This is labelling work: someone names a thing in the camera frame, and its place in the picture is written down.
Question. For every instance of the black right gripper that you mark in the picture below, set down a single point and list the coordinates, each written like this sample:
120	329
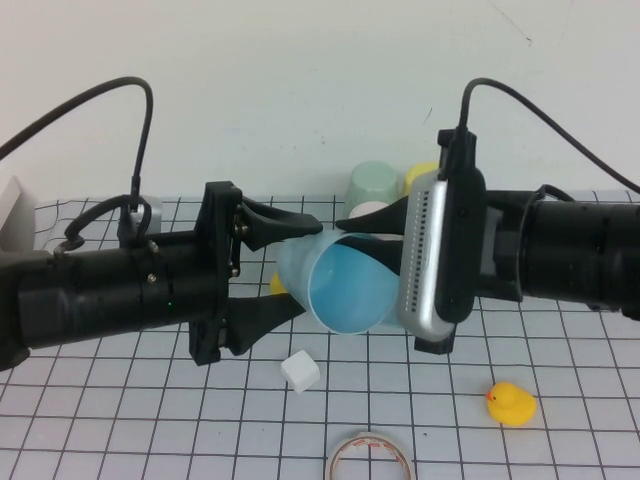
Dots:
502	250

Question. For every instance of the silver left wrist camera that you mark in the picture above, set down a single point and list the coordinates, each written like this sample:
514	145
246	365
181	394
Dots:
152	212

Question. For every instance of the mint green plastic cup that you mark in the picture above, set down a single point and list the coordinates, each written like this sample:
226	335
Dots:
372	185

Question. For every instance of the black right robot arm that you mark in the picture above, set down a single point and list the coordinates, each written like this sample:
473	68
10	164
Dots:
575	250

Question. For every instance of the yellow rubber duck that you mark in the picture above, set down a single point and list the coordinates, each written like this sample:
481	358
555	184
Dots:
512	407

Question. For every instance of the white cube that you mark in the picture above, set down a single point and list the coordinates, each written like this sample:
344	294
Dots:
300	372

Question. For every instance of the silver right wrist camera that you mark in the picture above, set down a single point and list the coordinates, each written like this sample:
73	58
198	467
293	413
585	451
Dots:
425	250

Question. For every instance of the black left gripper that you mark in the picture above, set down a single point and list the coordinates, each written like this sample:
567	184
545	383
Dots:
200	280

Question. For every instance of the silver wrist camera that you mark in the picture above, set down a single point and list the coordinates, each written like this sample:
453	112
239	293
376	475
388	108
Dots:
425	250
152	212

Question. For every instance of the yellow plastic cup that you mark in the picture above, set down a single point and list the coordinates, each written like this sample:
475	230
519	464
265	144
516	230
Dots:
420	175

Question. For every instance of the pale pink plastic cup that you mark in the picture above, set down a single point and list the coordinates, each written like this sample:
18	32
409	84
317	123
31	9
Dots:
367	209

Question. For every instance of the clear tape roll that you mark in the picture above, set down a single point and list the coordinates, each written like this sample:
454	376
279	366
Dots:
332	457

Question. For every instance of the grey checkered tablecloth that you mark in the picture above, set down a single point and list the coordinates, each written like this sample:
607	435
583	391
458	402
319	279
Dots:
150	425

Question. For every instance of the yellow cube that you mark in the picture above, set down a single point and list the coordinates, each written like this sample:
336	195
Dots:
276	285

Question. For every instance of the light blue plastic cup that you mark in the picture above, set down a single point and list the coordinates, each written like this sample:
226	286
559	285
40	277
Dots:
345	295

